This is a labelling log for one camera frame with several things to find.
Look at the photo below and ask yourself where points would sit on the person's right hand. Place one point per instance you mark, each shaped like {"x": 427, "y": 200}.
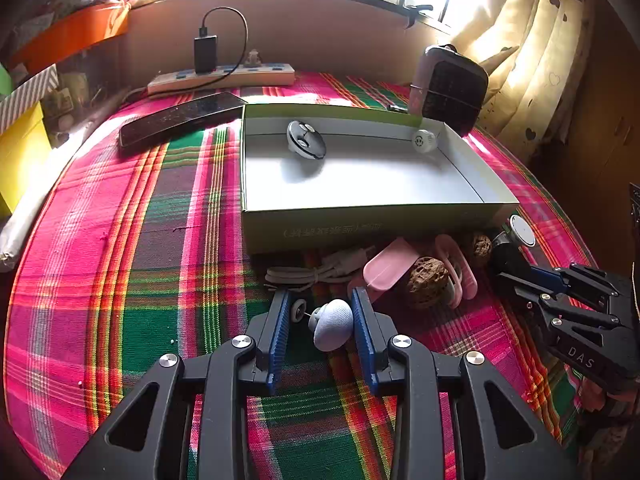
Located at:
{"x": 607, "y": 412}

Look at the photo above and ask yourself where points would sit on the small white roller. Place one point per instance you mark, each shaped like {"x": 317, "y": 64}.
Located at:
{"x": 299, "y": 310}

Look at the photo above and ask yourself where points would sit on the black window hook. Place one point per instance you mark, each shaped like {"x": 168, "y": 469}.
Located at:
{"x": 412, "y": 12}

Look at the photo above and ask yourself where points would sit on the white power strip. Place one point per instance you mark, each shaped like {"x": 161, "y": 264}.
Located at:
{"x": 260, "y": 77}

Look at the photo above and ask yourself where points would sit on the black flat phone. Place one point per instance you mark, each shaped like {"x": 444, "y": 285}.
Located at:
{"x": 175, "y": 117}

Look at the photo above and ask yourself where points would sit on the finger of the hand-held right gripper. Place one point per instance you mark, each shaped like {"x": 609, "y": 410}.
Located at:
{"x": 530, "y": 292}
{"x": 542, "y": 276}

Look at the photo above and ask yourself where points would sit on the plaid pink green cloth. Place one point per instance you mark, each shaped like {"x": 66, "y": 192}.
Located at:
{"x": 150, "y": 260}

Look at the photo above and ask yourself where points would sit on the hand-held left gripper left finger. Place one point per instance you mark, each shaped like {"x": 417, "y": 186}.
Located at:
{"x": 280, "y": 330}

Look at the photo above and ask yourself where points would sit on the cream heart print curtain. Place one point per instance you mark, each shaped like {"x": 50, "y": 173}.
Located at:
{"x": 540, "y": 35}

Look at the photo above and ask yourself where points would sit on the striped box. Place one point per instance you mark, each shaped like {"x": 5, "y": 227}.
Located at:
{"x": 30, "y": 92}

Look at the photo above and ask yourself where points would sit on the clear glass container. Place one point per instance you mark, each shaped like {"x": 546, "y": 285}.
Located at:
{"x": 75, "y": 85}

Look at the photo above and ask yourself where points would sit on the black charger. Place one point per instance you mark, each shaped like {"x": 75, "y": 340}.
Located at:
{"x": 206, "y": 55}

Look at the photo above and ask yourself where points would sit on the white green cardboard box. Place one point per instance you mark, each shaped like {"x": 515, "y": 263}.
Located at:
{"x": 375, "y": 180}

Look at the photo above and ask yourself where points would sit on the orange tray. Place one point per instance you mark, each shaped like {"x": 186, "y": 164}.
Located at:
{"x": 75, "y": 30}

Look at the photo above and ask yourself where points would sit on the yellow box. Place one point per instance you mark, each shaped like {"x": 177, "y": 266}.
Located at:
{"x": 20, "y": 155}

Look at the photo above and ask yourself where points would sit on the grey round puck device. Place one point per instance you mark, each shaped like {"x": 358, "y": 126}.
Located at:
{"x": 306, "y": 140}

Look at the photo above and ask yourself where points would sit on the white mushroom shaped knob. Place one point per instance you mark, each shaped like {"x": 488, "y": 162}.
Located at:
{"x": 335, "y": 325}

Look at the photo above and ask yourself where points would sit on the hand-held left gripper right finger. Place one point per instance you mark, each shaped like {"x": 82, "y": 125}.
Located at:
{"x": 362, "y": 330}

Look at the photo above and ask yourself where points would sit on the brown walnut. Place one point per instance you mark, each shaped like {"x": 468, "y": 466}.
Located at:
{"x": 425, "y": 282}
{"x": 480, "y": 247}

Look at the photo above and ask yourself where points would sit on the small beige plug adapter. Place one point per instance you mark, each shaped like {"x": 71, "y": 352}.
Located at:
{"x": 253, "y": 57}

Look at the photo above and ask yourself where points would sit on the pink plastic clip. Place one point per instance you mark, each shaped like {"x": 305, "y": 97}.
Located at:
{"x": 390, "y": 265}

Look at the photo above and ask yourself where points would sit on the pink grey hook clip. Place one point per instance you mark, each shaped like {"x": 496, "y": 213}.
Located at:
{"x": 460, "y": 265}

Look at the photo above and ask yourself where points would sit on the small white round plug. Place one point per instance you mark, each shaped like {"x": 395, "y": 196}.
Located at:
{"x": 425, "y": 141}

